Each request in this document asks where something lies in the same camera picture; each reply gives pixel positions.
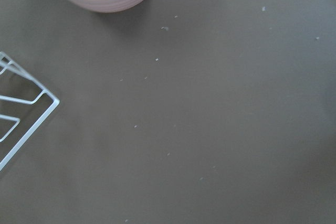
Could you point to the white wire cup rack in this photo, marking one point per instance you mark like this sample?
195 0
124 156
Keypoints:
25 104

